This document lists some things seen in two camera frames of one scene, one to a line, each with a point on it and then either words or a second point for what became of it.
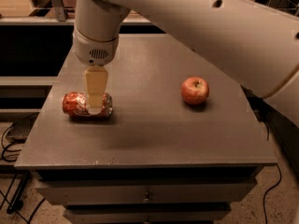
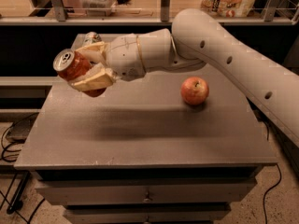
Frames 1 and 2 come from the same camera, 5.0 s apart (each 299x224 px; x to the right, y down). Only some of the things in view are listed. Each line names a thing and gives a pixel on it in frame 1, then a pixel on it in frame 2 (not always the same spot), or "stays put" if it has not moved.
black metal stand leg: (17, 203) stays put
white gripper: (94, 51) → (124, 57)
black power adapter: (20, 130) stays put
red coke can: (75, 104) → (68, 63)
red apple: (195, 90) stays put
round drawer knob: (148, 197) stays put
